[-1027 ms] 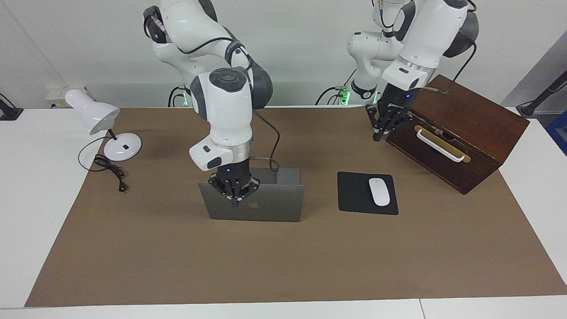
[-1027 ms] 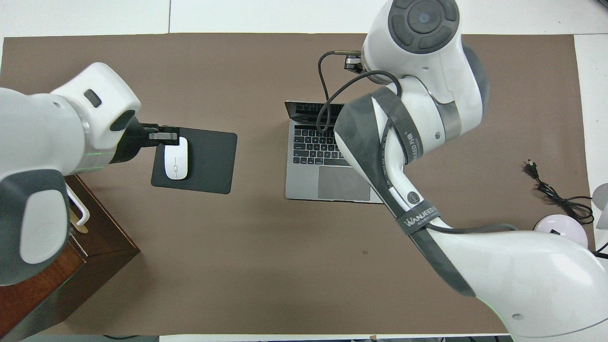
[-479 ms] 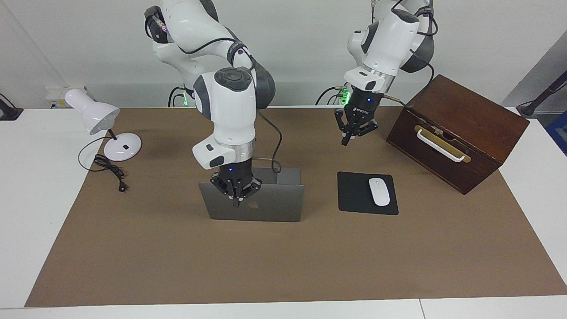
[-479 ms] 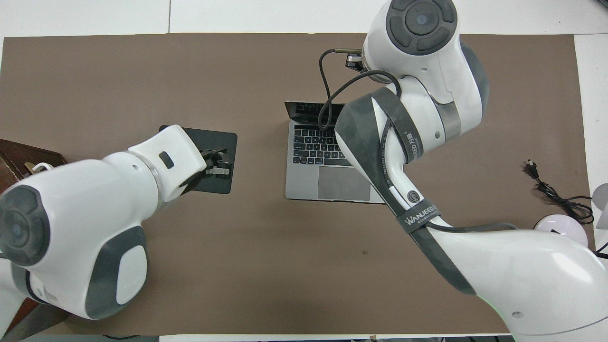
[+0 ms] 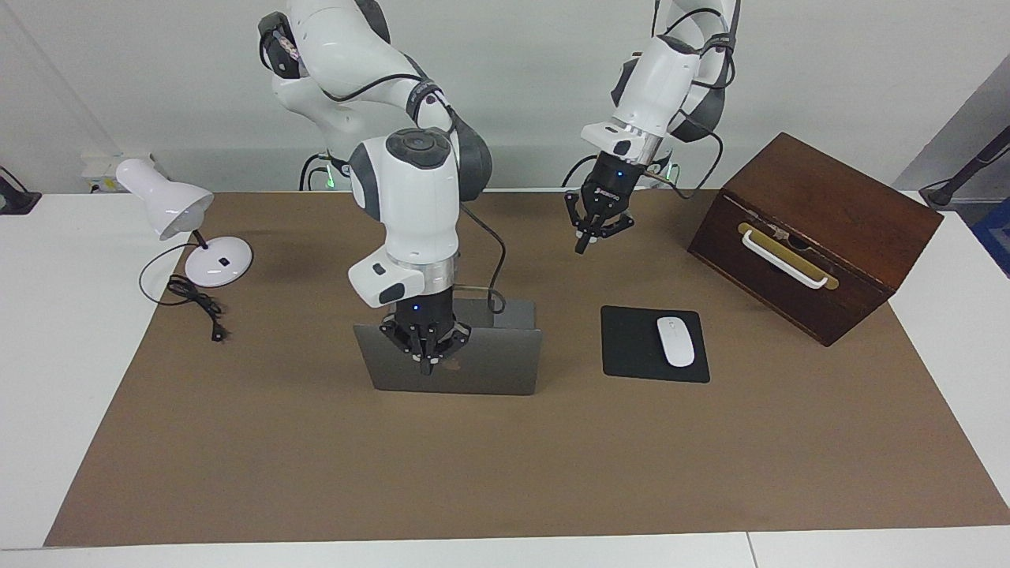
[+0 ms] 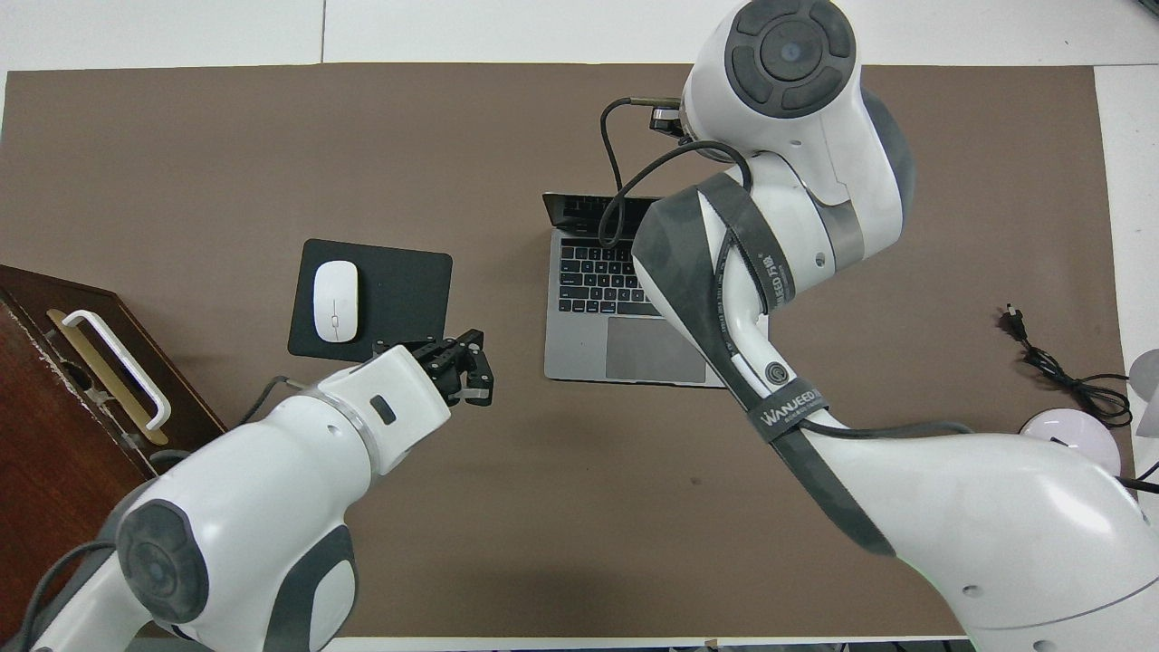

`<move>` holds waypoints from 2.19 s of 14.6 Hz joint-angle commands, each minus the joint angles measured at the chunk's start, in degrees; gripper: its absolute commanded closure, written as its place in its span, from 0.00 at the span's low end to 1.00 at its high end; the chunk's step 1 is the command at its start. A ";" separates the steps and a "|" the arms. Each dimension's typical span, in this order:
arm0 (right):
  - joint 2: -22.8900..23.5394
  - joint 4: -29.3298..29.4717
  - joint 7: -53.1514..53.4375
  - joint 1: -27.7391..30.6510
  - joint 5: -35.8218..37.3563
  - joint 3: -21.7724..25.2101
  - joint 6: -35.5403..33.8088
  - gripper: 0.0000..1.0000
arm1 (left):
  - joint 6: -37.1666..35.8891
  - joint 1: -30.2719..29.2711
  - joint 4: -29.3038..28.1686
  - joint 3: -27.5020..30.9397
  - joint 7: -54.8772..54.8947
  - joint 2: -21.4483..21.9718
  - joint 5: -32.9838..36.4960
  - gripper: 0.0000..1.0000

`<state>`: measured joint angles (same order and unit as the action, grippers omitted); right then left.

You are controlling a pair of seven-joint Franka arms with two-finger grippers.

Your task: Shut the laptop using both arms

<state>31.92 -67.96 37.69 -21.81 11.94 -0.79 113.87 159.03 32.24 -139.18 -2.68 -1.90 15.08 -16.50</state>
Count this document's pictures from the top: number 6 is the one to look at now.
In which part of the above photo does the white box handle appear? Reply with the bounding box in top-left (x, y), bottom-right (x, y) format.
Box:
top-left (61, 309), bottom-right (172, 432)

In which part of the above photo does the brass handle plate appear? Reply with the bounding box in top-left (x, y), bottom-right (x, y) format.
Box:
top-left (47, 308), bottom-right (170, 446)

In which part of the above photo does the white desk lamp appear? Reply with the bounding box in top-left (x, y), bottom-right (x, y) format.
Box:
top-left (1019, 349), bottom-right (1159, 494)

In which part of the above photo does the brown table mat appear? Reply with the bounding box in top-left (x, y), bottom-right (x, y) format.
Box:
top-left (0, 62), bottom-right (1116, 639)

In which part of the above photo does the black lamp power cable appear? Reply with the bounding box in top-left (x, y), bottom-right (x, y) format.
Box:
top-left (1001, 305), bottom-right (1135, 428)

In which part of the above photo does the black mouse pad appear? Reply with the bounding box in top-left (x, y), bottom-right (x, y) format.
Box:
top-left (287, 238), bottom-right (454, 371)

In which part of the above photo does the dark brown wooden box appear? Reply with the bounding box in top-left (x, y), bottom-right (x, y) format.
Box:
top-left (0, 264), bottom-right (227, 626)

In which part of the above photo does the white computer mouse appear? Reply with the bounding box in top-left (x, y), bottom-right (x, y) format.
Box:
top-left (312, 260), bottom-right (360, 344)

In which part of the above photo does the grey laptop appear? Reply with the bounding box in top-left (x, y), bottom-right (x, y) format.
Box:
top-left (541, 192), bottom-right (771, 388)

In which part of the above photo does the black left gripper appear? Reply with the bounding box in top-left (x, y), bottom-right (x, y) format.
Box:
top-left (373, 329), bottom-right (495, 407)

